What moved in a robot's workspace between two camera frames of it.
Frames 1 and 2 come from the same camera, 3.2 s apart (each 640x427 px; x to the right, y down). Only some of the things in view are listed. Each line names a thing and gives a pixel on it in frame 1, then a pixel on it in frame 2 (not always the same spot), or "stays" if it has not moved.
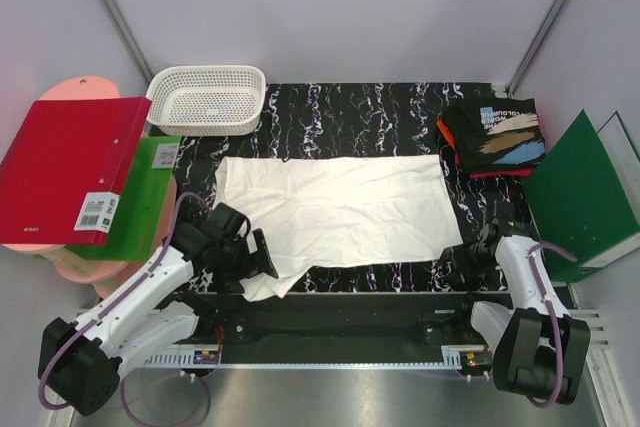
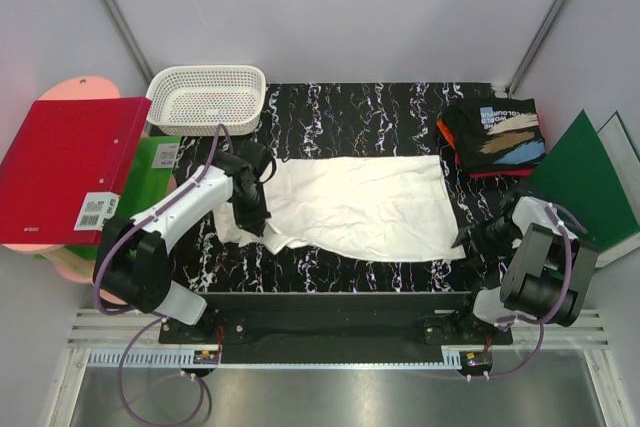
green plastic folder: (142, 210) stays
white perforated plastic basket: (206, 100) stays
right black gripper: (456, 254) → (475, 234)
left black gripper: (258, 262) → (254, 222)
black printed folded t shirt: (496, 133) stays
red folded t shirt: (497, 174) stays
